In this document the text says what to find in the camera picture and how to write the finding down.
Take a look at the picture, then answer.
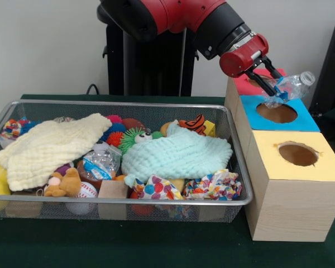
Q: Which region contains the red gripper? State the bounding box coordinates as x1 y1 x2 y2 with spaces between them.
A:
219 33 284 97

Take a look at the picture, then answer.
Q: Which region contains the crumpled polka dot paper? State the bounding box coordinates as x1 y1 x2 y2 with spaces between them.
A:
130 174 184 200

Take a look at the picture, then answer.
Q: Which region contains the black upright panel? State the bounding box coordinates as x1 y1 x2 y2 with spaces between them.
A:
309 18 335 118

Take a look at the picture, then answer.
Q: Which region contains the crushed clear bottle blue label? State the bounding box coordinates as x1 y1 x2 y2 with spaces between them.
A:
82 143 123 181

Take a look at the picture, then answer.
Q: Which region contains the green spiky toy with eyes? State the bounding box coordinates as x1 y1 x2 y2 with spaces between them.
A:
117 127 164 154

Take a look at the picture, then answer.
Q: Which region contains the mint green muslin cloth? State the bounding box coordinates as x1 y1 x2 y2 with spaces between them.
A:
121 120 233 188

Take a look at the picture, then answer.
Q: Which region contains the crumpled confetti print paper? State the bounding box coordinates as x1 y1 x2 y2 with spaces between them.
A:
181 168 243 201

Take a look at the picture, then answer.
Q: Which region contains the cream muslin cloth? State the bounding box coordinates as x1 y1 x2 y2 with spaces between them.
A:
0 113 113 192

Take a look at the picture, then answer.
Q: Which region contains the brown plush animal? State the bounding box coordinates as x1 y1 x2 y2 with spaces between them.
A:
43 167 83 198

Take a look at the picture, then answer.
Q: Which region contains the white baseball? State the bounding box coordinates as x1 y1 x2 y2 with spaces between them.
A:
74 181 98 198

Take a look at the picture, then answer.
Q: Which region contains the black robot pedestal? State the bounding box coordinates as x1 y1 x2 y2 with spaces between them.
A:
97 5 199 97

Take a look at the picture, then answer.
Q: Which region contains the orange tiger plush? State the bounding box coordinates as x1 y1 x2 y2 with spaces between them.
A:
178 113 207 137

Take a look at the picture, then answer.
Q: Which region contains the black cable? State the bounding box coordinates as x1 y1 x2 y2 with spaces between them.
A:
85 83 101 95

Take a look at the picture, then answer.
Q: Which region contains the silver wire mesh bin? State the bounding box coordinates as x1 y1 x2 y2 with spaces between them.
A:
0 99 254 223

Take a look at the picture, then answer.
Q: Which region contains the wooden box with three holes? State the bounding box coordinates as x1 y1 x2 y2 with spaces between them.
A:
224 68 335 242

